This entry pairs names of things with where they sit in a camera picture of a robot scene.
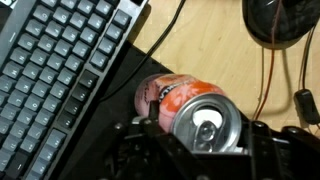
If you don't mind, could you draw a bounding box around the black desk mat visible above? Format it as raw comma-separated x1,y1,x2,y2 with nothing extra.
56,39,178,180

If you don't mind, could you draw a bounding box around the black gooseneck desk lamp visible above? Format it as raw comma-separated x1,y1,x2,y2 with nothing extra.
241,0,320,51

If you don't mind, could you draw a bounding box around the black inline cable switch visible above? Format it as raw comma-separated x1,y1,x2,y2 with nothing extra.
293,88,320,126

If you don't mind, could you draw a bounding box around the black keyboard cable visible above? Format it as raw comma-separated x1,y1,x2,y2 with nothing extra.
98,0,188,103

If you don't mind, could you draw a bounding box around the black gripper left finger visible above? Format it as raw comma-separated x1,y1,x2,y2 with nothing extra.
106,99,201,180

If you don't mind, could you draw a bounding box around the black lamp cable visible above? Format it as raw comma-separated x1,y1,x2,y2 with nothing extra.
300,24,318,92

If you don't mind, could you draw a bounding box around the orange thin cable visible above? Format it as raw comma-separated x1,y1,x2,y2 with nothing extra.
253,0,284,121

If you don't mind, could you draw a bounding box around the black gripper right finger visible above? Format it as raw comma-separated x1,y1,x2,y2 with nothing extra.
239,112,320,180

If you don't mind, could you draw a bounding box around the pink soda can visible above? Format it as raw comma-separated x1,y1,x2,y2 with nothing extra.
134,73,243,154

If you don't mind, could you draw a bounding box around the grey black keyboard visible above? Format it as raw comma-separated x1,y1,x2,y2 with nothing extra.
0,0,149,180

